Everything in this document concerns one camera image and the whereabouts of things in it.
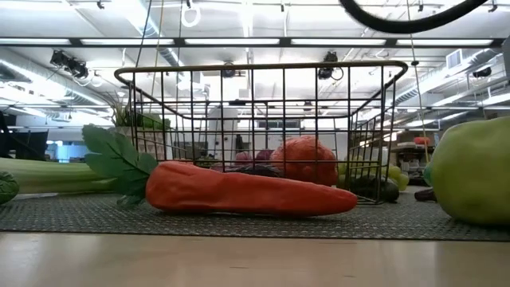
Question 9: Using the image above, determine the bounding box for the short dark eggplant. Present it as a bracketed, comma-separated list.
[225, 163, 282, 179]

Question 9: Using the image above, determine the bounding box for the orange-red bell pepper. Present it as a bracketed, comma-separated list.
[269, 135, 339, 187]

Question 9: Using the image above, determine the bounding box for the orange carrot with leaves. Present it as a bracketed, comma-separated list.
[81, 124, 359, 218]

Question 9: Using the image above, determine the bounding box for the bronze wire basket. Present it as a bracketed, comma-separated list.
[114, 60, 410, 205]

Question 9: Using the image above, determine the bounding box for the dark green vegetable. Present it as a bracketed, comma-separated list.
[350, 175, 400, 203]

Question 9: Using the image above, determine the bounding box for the green grape bunch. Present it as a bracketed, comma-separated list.
[338, 157, 410, 192]

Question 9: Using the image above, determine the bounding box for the green lime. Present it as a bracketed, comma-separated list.
[422, 161, 435, 187]

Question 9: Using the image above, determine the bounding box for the pale green celery stalk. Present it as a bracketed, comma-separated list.
[0, 157, 116, 195]

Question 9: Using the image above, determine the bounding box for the green apple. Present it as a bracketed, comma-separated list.
[431, 116, 510, 227]

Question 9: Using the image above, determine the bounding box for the green leafy vegetable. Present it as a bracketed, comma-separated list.
[0, 171, 20, 206]

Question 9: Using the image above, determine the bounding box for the purple grape bunch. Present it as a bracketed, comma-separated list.
[234, 149, 276, 166]

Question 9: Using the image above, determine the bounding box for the grey woven placemat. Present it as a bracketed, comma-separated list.
[0, 191, 510, 242]

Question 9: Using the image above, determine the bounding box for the black ceiling spotlight cluster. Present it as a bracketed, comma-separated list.
[49, 49, 89, 80]

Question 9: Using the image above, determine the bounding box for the black monitor screen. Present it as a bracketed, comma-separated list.
[0, 130, 49, 161]

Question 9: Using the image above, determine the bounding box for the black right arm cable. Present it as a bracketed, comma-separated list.
[338, 0, 489, 35]

